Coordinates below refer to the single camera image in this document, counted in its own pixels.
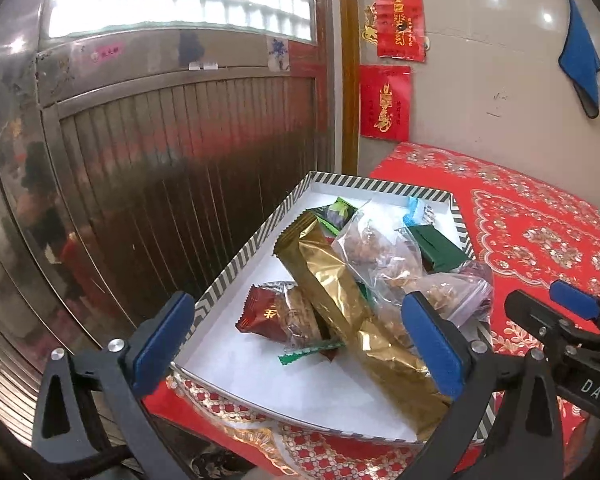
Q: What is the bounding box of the gold foil snack bar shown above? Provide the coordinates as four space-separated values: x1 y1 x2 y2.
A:
274 210 451 441

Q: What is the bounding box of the green small packet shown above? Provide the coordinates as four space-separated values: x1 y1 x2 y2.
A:
408 226 469 273

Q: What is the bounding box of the blue white snack packet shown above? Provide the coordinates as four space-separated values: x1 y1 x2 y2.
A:
403 196 436 228

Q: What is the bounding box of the green snack packet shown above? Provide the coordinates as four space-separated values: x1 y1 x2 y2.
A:
310 197 358 235

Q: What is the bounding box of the striped white tray box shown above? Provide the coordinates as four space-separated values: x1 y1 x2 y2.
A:
172 171 493 443

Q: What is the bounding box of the clear bag of dates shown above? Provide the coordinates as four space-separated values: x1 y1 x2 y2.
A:
372 258 494 347

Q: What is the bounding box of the clear bag of walnuts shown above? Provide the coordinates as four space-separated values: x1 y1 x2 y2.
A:
332 200 426 307

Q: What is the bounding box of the red floral tablecloth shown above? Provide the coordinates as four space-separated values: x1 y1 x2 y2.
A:
145 143 600 479

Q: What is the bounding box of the small dark red snack packet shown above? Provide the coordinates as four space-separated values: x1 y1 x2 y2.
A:
274 282 343 365

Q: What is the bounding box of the red paper wall decoration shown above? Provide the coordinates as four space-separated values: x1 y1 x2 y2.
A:
360 65 412 143

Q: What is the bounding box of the blue cloth on wall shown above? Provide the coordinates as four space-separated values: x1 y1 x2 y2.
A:
558 0 600 119

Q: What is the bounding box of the upper red wall decoration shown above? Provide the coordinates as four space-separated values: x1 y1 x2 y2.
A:
363 0 427 63

